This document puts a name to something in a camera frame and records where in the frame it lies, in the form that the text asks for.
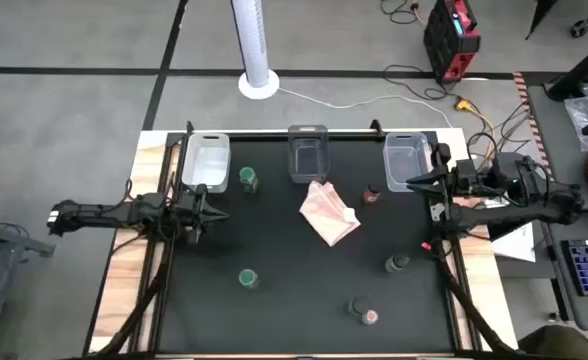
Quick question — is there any black cable bundle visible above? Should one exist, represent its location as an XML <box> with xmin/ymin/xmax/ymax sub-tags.
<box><xmin>466</xmin><ymin>99</ymin><xmax>555</xmax><ymax>174</ymax></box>

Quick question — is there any white tower fan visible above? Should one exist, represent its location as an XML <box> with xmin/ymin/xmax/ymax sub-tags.
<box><xmin>230</xmin><ymin>0</ymin><xmax>281</xmax><ymax>101</ymax></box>

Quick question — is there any red black power unit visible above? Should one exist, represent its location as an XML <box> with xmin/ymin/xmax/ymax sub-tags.
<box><xmin>422</xmin><ymin>0</ymin><xmax>482</xmax><ymax>85</ymax></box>

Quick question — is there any white plastic bin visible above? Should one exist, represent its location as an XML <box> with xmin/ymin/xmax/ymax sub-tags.
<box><xmin>180</xmin><ymin>132</ymin><xmax>231</xmax><ymax>194</ymax></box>

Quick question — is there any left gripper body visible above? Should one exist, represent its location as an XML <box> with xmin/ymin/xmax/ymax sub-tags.
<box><xmin>173</xmin><ymin>183</ymin><xmax>210</xmax><ymax>246</ymax></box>

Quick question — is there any pink folded cloth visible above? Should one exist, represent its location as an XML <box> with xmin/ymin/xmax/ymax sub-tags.
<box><xmin>298</xmin><ymin>180</ymin><xmax>362</xmax><ymax>248</ymax></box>

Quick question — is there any striped hazard tape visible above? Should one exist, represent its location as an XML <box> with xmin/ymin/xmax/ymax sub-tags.
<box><xmin>512</xmin><ymin>71</ymin><xmax>555</xmax><ymax>182</ymax></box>

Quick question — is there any black table mat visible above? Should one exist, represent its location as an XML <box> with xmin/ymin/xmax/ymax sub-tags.
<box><xmin>156</xmin><ymin>134</ymin><xmax>456</xmax><ymax>354</ymax></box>

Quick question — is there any grey metal stand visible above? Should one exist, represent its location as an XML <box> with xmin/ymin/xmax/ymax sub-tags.
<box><xmin>0</xmin><ymin>199</ymin><xmax>58</xmax><ymax>360</ymax></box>

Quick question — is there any thin black desk leg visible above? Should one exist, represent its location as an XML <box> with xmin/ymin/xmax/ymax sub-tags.
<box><xmin>524</xmin><ymin>0</ymin><xmax>560</xmax><ymax>41</ymax></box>

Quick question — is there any thin black floor cable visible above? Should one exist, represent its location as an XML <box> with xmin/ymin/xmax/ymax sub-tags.
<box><xmin>379</xmin><ymin>0</ymin><xmax>428</xmax><ymax>26</ymax></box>

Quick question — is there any person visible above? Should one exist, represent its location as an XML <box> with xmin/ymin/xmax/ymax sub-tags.
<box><xmin>517</xmin><ymin>324</ymin><xmax>588</xmax><ymax>360</ymax></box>

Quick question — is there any red spice bottle black cap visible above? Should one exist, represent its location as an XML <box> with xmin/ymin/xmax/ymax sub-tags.
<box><xmin>362</xmin><ymin>183</ymin><xmax>382</xmax><ymax>205</ymax></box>

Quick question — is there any white fan cable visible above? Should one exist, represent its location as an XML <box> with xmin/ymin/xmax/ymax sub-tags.
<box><xmin>276</xmin><ymin>86</ymin><xmax>454</xmax><ymax>129</ymax></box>

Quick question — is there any white paper sheet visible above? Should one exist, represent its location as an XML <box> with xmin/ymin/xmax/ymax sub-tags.
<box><xmin>491</xmin><ymin>222</ymin><xmax>538</xmax><ymax>264</ymax></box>

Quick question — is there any clear plastic bin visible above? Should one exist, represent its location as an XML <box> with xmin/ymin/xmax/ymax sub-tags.
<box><xmin>382</xmin><ymin>132</ymin><xmax>431</xmax><ymax>193</ymax></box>

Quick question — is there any thick black desk leg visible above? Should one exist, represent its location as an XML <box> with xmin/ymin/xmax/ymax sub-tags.
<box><xmin>545</xmin><ymin>32</ymin><xmax>588</xmax><ymax>102</ymax></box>

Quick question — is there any grey metal bracket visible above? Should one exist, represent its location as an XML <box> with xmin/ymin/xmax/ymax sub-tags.
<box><xmin>429</xmin><ymin>202</ymin><xmax>449</xmax><ymax>224</ymax></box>

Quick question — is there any black aluminium table frame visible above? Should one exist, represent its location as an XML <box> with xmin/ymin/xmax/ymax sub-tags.
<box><xmin>86</xmin><ymin>119</ymin><xmax>520</xmax><ymax>360</ymax></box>

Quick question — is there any green lid herb jar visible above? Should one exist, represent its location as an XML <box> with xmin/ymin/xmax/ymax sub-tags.
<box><xmin>237</xmin><ymin>166</ymin><xmax>260</xmax><ymax>195</ymax></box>
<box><xmin>237</xmin><ymin>268</ymin><xmax>262</xmax><ymax>291</ymax></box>

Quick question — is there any long black floor cable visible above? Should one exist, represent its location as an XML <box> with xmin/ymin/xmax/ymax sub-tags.
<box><xmin>382</xmin><ymin>63</ymin><xmax>463</xmax><ymax>101</ymax></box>

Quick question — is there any yellow cable with plug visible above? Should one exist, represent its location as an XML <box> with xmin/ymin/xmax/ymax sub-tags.
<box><xmin>453</xmin><ymin>97</ymin><xmax>498</xmax><ymax>169</ymax></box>

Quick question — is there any smoky grey clear bin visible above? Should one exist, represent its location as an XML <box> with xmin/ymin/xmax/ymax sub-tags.
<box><xmin>287</xmin><ymin>124</ymin><xmax>331</xmax><ymax>185</ymax></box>

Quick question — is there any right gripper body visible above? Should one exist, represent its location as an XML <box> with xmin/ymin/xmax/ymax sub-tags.
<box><xmin>431</xmin><ymin>143</ymin><xmax>475</xmax><ymax>221</ymax></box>

